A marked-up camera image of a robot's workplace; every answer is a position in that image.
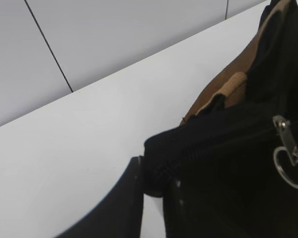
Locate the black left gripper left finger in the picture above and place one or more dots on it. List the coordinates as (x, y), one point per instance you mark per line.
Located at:
(119, 214)

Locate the silver zipper pull with ring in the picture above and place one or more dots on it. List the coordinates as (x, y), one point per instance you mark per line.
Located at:
(283, 129)

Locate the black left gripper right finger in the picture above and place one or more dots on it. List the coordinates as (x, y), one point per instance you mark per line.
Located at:
(173, 211)

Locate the black tote bag brown handles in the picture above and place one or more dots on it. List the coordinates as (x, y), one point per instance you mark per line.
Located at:
(223, 155)

